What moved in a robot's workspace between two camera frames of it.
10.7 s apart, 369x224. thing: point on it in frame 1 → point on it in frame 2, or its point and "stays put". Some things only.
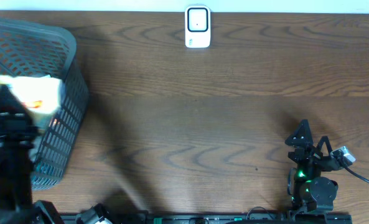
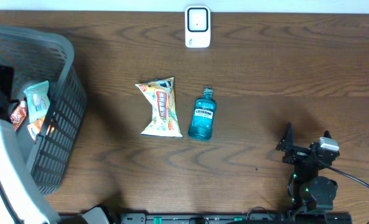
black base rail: [229, 218] stays put
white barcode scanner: [197, 26] stays put
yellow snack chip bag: [41, 95] → [160, 93]
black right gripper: [312, 153] → [287, 143]
